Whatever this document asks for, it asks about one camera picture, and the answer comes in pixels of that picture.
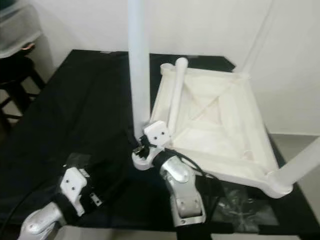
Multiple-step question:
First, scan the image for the white plastic children table top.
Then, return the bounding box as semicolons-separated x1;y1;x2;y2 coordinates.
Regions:
131;64;294;199

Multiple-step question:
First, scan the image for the black tablecloth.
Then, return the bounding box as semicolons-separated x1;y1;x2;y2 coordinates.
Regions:
0;49;320;236

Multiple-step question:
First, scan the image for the dark wooden stool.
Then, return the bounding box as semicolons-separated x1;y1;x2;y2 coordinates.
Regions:
0;55;46;134

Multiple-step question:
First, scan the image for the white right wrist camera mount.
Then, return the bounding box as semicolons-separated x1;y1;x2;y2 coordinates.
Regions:
142;121;172;149

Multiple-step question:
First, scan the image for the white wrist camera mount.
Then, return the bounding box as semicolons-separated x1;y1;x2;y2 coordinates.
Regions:
142;121;172;149
59;167;89;216

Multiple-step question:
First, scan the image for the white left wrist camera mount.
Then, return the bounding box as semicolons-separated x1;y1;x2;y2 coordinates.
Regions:
59;167;89;216

